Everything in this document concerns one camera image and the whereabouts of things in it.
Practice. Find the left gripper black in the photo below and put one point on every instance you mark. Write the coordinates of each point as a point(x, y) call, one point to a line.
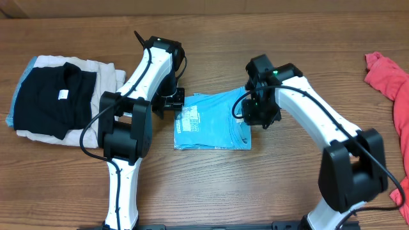
point(177, 103)

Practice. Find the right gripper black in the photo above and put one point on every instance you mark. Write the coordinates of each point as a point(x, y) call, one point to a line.
point(252, 120)

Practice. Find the light blue t-shirt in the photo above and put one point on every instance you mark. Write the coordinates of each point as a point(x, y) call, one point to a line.
point(206, 122)

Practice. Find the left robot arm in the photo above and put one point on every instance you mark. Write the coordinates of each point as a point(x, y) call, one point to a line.
point(125, 123)

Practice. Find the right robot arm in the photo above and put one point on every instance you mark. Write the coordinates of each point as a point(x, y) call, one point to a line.
point(351, 171)

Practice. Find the beige folded garment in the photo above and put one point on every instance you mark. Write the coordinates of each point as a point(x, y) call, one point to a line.
point(107, 79)

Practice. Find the black folded garment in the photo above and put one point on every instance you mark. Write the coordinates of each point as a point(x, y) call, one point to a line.
point(54, 100)

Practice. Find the red garment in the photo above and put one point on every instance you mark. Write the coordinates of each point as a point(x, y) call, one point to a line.
point(386, 76)

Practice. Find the folded blue jeans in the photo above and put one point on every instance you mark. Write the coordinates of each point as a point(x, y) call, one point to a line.
point(29, 67)

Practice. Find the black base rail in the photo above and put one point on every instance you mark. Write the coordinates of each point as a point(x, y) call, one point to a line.
point(217, 227)

